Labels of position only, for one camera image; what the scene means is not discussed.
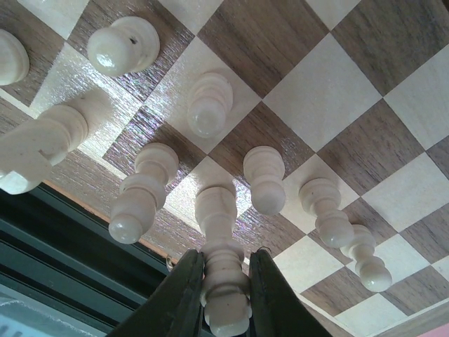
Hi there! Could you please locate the white chess piece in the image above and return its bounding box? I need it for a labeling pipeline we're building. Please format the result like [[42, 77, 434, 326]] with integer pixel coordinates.
[[0, 29, 29, 86], [195, 186, 252, 336], [340, 225, 392, 293], [299, 178, 354, 249], [0, 104, 88, 196], [108, 143, 179, 244], [187, 72, 234, 138], [243, 146, 286, 216]]

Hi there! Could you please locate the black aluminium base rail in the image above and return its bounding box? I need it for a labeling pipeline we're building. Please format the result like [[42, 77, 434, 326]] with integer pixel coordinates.
[[1, 187, 168, 333]]

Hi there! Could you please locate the wooden chess board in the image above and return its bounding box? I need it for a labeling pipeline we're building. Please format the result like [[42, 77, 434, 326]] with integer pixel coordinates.
[[1, 1, 448, 336]]

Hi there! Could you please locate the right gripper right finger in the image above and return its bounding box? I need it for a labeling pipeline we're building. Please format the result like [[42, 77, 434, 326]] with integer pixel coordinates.
[[248, 248, 330, 336]]

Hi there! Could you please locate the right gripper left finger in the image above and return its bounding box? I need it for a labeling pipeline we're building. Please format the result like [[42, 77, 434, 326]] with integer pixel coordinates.
[[108, 249, 204, 337]]

